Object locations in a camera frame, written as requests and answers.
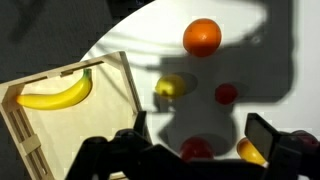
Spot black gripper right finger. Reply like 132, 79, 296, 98
244, 113, 320, 180

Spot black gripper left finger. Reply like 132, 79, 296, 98
64, 110, 154, 180

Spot yellow toy banana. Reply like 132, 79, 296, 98
15, 68, 94, 111

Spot small yellow-orange toy fruit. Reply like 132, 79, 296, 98
236, 136, 268, 167

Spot light wooden tray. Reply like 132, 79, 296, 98
0, 50, 145, 180

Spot dark purple toy plum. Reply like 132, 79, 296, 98
290, 129, 320, 155

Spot small red toy fruit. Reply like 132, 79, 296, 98
214, 82, 240, 106

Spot red toy tomato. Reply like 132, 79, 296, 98
179, 136, 215, 163

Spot yellow toy lemon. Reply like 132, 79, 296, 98
154, 73, 187, 100

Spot toy orange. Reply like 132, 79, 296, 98
182, 17, 223, 58

